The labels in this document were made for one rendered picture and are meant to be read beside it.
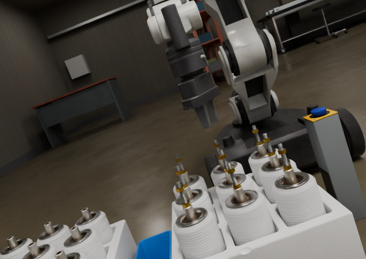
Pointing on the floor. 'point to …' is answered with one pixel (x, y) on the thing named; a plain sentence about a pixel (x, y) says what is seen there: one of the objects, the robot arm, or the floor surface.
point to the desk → (79, 106)
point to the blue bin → (155, 247)
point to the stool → (326, 24)
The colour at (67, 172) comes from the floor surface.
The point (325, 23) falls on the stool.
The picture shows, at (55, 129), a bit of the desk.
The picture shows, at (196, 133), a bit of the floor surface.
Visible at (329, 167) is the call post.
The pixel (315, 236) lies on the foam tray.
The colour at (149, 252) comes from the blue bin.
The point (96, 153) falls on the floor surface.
